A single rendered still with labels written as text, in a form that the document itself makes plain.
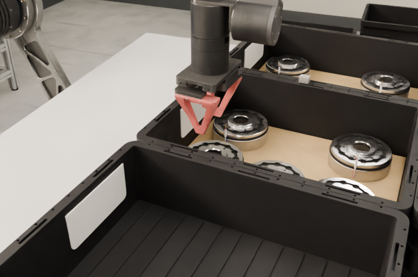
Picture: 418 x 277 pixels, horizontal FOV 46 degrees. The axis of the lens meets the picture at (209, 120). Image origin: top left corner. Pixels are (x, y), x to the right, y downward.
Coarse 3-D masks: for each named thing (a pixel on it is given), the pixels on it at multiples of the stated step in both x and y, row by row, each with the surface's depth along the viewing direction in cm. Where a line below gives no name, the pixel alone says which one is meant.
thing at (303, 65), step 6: (270, 60) 116; (276, 60) 116; (300, 60) 116; (306, 60) 116; (270, 66) 113; (276, 66) 113; (300, 66) 113; (306, 66) 113; (282, 72) 111; (288, 72) 110; (294, 72) 111; (300, 72) 111
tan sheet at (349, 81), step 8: (264, 64) 122; (312, 72) 118; (320, 72) 118; (320, 80) 114; (328, 80) 114; (336, 80) 114; (344, 80) 114; (352, 80) 114; (360, 80) 114; (416, 88) 110; (408, 96) 107; (416, 96) 107
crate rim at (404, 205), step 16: (272, 80) 91; (288, 80) 91; (352, 96) 86; (368, 96) 85; (160, 112) 80; (144, 128) 76; (416, 128) 76; (160, 144) 72; (176, 144) 72; (416, 144) 72; (224, 160) 68; (416, 160) 69; (288, 176) 65; (416, 176) 65; (336, 192) 62; (352, 192) 62; (400, 208) 60
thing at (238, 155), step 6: (192, 144) 84; (198, 144) 84; (204, 144) 85; (210, 144) 84; (216, 144) 85; (222, 144) 85; (228, 144) 84; (228, 150) 83; (234, 150) 83; (228, 156) 81; (234, 156) 81; (240, 156) 81
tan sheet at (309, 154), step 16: (208, 128) 95; (272, 128) 95; (272, 144) 90; (288, 144) 90; (304, 144) 90; (320, 144) 90; (256, 160) 86; (288, 160) 86; (304, 160) 86; (320, 160) 86; (400, 160) 86; (320, 176) 82; (336, 176) 82; (400, 176) 82; (384, 192) 78
